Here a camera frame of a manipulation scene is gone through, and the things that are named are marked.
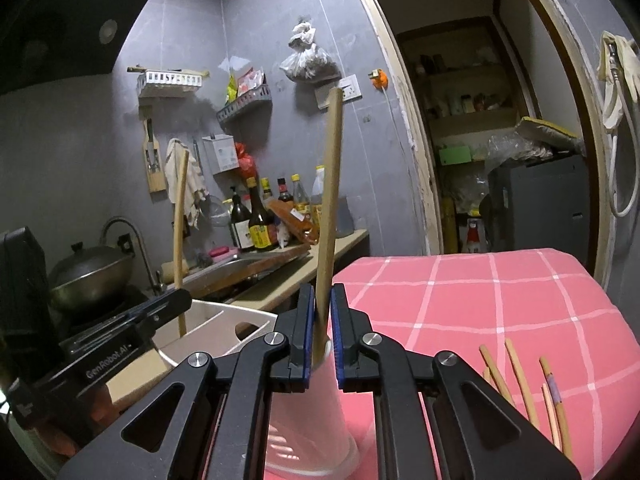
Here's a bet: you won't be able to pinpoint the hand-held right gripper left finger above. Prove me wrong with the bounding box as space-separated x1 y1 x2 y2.
57 282 316 480

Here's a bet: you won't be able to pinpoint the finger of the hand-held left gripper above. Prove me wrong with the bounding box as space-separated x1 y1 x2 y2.
119 287 194 334

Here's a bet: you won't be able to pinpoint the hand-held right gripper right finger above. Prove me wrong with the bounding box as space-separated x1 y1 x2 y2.
330 282 583 480

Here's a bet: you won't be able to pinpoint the white plastic chopstick holder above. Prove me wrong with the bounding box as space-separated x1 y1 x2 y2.
150 299 362 479

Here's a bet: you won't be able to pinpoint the purple banded wooden chopstick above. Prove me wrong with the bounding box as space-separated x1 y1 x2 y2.
539 356 573 459

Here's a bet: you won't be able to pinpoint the curved metal faucet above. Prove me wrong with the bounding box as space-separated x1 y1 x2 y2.
102 217 166 296

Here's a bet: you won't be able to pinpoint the black wok with lid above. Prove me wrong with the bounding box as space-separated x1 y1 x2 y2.
47 242 133 311

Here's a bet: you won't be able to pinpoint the long wooden cutting board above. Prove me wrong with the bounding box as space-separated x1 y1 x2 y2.
182 242 316 301

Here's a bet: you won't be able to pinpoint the dark bottle white label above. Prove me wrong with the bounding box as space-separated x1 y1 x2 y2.
230 187 253 251

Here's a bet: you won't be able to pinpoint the brown wooden utensil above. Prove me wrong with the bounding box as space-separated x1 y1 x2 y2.
267 200 321 246

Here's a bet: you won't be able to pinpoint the pink checked tablecloth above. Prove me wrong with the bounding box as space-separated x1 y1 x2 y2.
330 247 636 480

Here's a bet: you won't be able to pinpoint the soy sauce bottle yellow label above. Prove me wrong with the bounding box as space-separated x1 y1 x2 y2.
248 177 276 252

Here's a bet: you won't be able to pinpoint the white dish cloth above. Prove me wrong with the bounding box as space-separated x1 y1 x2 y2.
165 137 211 228

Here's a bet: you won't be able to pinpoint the clear bottle yellow cap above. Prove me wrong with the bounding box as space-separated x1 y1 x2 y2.
291 174 310 211

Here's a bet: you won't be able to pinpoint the wooden knife rack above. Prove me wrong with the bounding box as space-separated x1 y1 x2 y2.
144 117 168 193

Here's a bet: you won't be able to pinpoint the red plastic bag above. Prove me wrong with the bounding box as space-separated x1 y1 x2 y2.
235 142 257 181

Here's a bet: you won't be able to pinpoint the green box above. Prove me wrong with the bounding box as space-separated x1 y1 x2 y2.
439 145 473 166

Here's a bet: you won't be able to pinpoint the wooden stick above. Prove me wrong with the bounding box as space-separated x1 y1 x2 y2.
127 66 210 76

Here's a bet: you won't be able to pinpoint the dark grey cabinet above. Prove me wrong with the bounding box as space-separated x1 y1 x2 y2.
492 155 596 261

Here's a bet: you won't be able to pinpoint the red white snack packet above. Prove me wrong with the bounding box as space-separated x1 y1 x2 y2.
237 69 266 98

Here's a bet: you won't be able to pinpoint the crumpled clear plastic bag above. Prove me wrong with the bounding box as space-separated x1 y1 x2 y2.
482 132 551 171

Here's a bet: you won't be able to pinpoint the wooden shelf unit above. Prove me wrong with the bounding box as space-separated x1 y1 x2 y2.
400 20 526 161

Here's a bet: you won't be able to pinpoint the hanging clear plastic bag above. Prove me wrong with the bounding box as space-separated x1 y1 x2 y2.
279 22 341 83

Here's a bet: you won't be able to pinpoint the black range hood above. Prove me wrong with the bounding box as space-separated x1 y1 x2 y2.
0 0 161 96

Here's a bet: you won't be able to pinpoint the yellow edged cushion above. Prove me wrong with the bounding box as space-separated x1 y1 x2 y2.
515 116 583 153

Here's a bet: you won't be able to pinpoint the cream rubber gloves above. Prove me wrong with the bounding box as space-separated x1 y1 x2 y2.
600 30 640 131

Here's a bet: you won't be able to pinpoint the grey wall utensil box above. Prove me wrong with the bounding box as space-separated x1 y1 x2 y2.
202 134 240 176

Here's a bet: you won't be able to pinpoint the grey wall basket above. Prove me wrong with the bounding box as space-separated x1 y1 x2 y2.
216 85 273 126

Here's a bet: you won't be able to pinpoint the white wall basket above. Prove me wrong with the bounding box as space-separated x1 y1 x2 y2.
137 67 208 98

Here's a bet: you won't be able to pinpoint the wooden door frame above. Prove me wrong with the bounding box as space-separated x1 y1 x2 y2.
345 0 613 281

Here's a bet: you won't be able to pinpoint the white wall socket plate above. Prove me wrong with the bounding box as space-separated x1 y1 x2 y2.
340 75 363 103

